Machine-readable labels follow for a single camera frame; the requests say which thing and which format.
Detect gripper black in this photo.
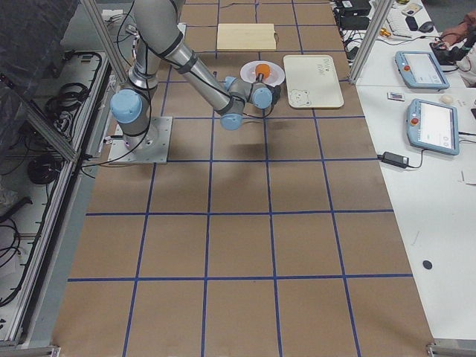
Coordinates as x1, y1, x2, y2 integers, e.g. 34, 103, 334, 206
254, 73, 266, 85

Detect orange fruit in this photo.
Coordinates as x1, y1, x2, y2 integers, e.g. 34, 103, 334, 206
255, 63, 271, 78

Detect white round plate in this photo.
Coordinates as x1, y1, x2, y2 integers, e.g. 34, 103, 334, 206
239, 60, 285, 86

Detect cream bear tray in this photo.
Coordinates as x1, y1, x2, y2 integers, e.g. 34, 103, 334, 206
283, 55, 344, 109

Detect wooden cutting board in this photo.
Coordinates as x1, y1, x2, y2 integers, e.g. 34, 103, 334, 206
216, 23, 277, 52

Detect small printed card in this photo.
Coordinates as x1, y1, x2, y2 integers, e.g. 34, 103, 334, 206
387, 91, 405, 102

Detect gold cylinder tool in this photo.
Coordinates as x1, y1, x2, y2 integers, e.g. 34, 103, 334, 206
379, 28, 392, 38

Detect white keyboard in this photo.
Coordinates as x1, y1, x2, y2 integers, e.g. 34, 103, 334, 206
387, 11, 412, 38

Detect black power adapter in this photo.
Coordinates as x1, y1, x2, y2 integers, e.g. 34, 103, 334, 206
377, 152, 409, 169

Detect teach pendant far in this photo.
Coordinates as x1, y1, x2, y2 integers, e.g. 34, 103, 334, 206
394, 51, 450, 90

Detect teach pendant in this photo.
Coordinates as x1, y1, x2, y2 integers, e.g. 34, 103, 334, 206
394, 51, 450, 90
406, 99, 460, 156

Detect black computer mouse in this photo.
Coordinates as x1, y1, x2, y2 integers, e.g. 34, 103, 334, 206
418, 21, 434, 33

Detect teach pendant near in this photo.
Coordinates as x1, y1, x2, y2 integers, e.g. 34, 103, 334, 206
406, 99, 460, 156

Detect person at desk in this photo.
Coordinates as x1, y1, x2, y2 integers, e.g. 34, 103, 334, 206
430, 10, 475, 86

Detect aluminium frame post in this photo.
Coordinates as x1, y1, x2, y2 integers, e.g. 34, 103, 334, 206
349, 0, 393, 85

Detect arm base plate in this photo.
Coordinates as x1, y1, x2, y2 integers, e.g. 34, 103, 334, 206
107, 117, 173, 164

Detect black cable bundle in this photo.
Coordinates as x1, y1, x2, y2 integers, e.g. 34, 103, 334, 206
44, 81, 92, 123

